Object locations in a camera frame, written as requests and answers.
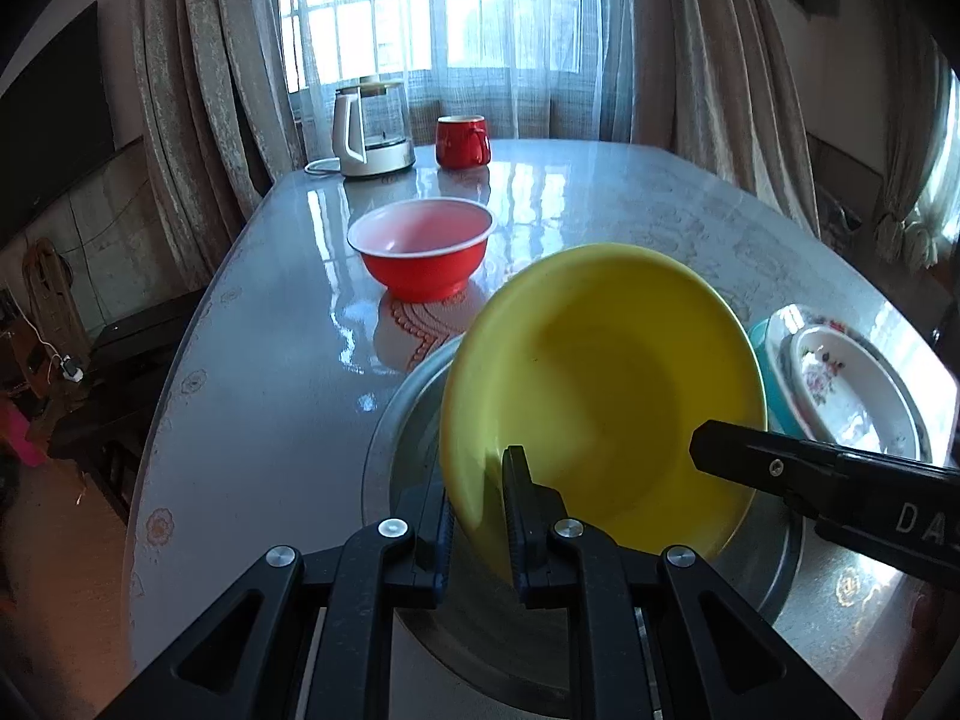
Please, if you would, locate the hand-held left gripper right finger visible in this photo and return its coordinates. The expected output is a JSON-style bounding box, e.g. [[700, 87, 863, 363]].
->
[[501, 445, 856, 720]]

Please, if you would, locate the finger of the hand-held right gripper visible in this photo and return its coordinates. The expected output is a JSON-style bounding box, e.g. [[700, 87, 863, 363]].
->
[[688, 420, 850, 517]]

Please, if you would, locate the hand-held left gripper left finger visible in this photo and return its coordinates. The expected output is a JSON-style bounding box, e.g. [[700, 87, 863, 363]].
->
[[97, 465, 458, 720]]

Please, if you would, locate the white floral plate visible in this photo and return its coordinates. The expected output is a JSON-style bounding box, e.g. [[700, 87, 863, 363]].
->
[[791, 324, 922, 458]]

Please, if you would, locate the stainless steel bowl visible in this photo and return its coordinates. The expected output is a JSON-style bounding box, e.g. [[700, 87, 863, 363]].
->
[[361, 334, 805, 700]]

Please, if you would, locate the white plate with red-green rim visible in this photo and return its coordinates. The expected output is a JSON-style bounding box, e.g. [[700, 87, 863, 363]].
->
[[765, 304, 935, 462]]

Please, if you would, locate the yellow bowl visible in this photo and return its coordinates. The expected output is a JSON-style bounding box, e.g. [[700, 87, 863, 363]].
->
[[439, 242, 770, 578]]

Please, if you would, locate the teal plate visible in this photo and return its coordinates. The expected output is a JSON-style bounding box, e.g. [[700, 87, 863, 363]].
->
[[748, 317, 807, 437]]

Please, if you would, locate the lace table doily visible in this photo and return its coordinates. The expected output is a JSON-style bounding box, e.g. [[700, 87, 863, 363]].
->
[[375, 291, 490, 374]]

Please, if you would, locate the red bowl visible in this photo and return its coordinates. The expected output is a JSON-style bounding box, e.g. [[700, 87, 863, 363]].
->
[[346, 197, 496, 302]]

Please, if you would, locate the tied beige curtain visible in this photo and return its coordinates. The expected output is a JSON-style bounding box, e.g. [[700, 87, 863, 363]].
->
[[872, 0, 960, 272]]

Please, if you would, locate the dark low cabinet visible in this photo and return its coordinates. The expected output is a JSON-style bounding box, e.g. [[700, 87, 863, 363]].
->
[[46, 289, 205, 527]]

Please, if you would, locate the small side window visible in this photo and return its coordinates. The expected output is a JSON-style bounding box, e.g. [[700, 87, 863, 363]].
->
[[921, 67, 960, 242]]

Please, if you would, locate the red mug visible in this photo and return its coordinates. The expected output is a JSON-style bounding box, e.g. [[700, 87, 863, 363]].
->
[[435, 115, 493, 170]]

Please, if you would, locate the white electric glass kettle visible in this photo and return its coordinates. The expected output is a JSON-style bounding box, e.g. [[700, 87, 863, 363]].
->
[[331, 76, 417, 179]]

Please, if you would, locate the sheer white curtain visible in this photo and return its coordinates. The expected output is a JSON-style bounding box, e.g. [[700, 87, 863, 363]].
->
[[276, 0, 638, 145]]

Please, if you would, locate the large paned window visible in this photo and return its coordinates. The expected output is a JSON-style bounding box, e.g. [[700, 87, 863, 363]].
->
[[283, 0, 586, 95]]

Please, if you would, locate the black television screen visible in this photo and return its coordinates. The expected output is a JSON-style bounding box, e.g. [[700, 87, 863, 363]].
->
[[0, 0, 119, 242]]

